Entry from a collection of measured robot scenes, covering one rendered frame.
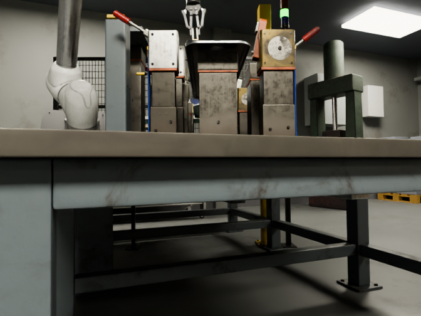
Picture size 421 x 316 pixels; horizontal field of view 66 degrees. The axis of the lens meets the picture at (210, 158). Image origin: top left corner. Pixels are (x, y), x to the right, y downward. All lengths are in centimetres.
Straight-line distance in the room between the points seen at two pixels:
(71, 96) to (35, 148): 123
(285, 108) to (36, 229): 74
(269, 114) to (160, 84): 34
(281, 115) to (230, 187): 46
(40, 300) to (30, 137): 24
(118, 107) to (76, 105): 63
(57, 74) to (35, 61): 309
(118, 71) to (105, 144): 66
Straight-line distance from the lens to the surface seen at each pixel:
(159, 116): 99
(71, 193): 55
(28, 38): 506
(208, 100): 96
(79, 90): 172
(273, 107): 100
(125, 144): 51
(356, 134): 515
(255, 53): 106
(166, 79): 102
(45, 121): 196
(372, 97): 683
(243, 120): 166
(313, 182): 69
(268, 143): 59
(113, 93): 114
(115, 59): 116
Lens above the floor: 64
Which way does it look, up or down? 2 degrees up
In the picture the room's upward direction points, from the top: 1 degrees counter-clockwise
